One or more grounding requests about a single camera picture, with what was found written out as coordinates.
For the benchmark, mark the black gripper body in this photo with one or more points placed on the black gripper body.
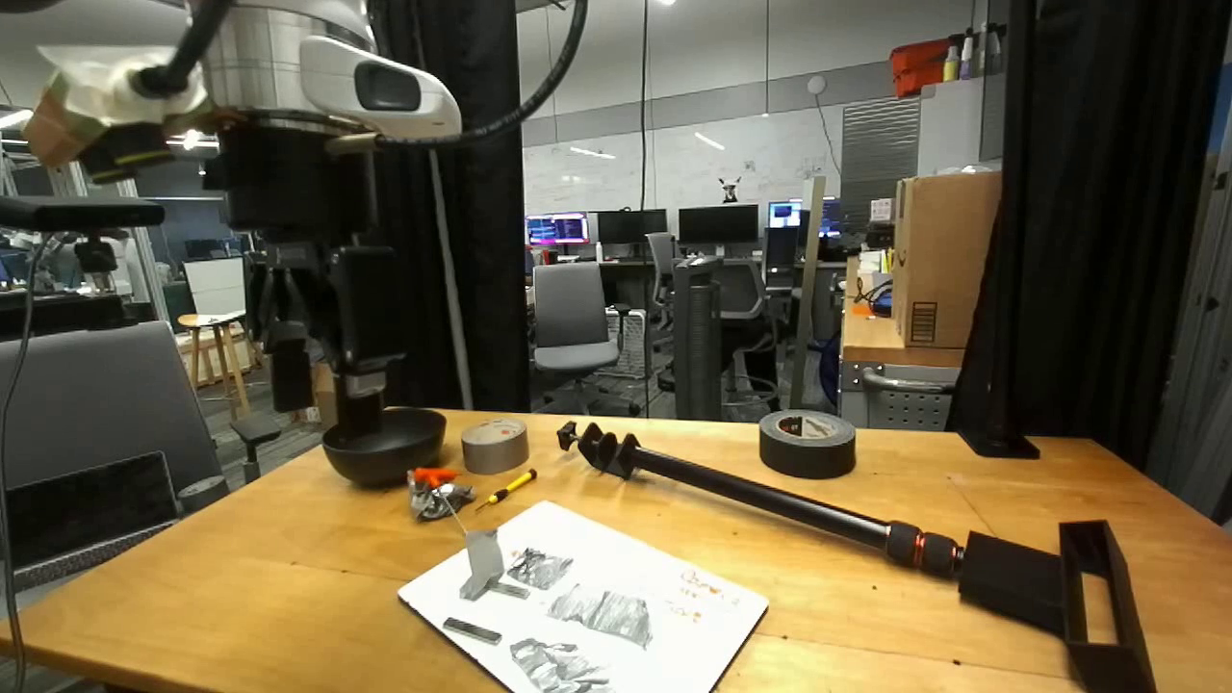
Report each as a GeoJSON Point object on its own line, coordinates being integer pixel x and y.
{"type": "Point", "coordinates": [363, 287]}

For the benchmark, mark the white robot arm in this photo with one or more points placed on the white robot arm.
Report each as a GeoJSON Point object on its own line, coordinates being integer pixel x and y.
{"type": "Point", "coordinates": [298, 102]}

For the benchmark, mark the black bowl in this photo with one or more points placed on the black bowl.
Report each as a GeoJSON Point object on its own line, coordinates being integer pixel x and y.
{"type": "Point", "coordinates": [384, 454]}

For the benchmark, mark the black curtain left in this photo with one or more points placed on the black curtain left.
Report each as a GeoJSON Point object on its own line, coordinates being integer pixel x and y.
{"type": "Point", "coordinates": [455, 213]}

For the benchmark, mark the black curtain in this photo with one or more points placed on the black curtain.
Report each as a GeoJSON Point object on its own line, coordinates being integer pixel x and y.
{"type": "Point", "coordinates": [1108, 128]}
{"type": "Point", "coordinates": [455, 213]}

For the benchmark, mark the white wooden chair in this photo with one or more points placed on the white wooden chair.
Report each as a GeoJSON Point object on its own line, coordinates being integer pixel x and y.
{"type": "Point", "coordinates": [216, 290]}

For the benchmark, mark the grey office chair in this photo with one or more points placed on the grey office chair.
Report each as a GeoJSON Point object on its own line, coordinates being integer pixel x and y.
{"type": "Point", "coordinates": [572, 328]}

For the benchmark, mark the grey tape roll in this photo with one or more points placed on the grey tape roll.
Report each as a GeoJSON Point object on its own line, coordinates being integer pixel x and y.
{"type": "Point", "coordinates": [495, 448]}

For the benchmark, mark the yellow black marker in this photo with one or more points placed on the yellow black marker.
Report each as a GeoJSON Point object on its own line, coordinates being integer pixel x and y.
{"type": "Point", "coordinates": [511, 487]}

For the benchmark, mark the black tripod pole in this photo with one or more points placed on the black tripod pole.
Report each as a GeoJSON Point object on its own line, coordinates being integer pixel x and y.
{"type": "Point", "coordinates": [896, 539]}

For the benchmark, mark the white printed paper sheet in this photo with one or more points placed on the white printed paper sheet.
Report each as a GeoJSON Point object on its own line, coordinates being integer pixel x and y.
{"type": "Point", "coordinates": [588, 609]}

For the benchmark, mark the black tape roll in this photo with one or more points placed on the black tape roll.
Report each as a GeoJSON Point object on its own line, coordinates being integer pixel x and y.
{"type": "Point", "coordinates": [805, 444]}

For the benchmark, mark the cardboard box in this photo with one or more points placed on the cardboard box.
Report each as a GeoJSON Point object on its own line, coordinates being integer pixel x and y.
{"type": "Point", "coordinates": [940, 235]}

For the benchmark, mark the black curtain right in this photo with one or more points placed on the black curtain right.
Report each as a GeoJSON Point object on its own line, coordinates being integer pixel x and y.
{"type": "Point", "coordinates": [1108, 128]}

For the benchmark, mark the black angular bracket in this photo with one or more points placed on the black angular bracket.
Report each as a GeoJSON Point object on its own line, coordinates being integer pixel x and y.
{"type": "Point", "coordinates": [1045, 591]}

